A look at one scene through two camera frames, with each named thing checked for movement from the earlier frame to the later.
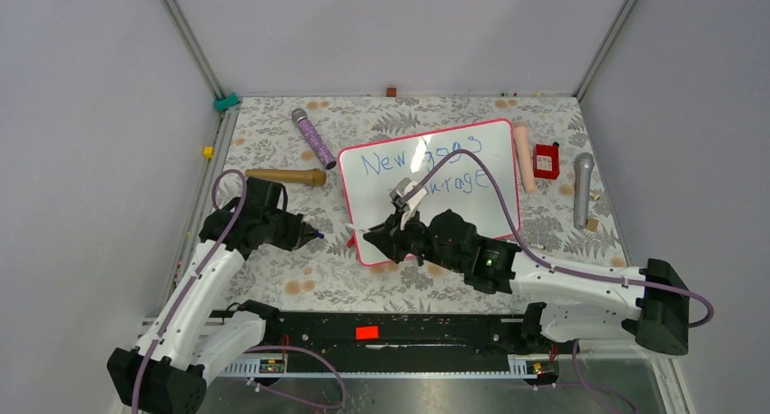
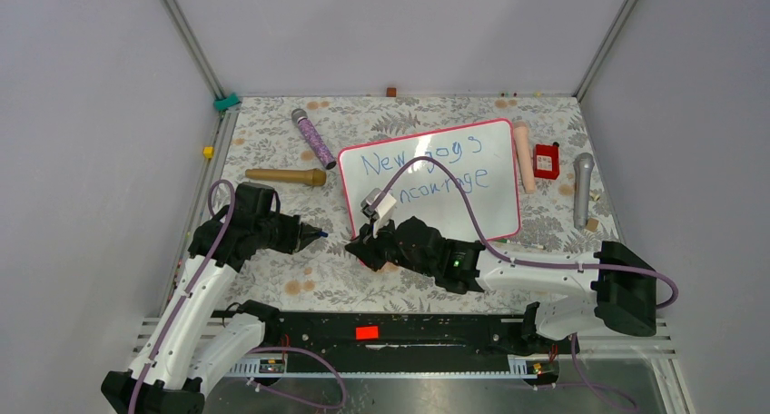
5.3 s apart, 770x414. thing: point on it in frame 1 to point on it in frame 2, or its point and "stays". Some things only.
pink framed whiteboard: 469,169 stays
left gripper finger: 307,233 stays
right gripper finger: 386,238 to 370,250
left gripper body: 284,228 stays
